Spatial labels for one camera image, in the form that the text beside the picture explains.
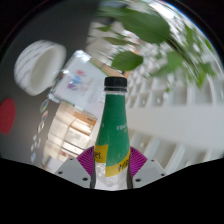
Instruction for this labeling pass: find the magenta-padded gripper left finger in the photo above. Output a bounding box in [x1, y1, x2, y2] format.
[54, 146, 96, 190]

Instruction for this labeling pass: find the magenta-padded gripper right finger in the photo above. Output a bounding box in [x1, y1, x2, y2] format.
[127, 146, 167, 190]

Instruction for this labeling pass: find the green-labelled clear drink bottle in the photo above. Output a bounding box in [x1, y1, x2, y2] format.
[93, 76, 132, 190]

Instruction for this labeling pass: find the flat round red coaster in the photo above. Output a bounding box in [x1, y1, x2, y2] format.
[0, 97, 17, 136]

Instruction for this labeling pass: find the clear acrylic sign stand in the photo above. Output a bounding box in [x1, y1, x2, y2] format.
[48, 49, 108, 118]

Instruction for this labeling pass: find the green leafy potted plant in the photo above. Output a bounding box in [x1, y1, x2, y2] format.
[95, 5, 218, 90]

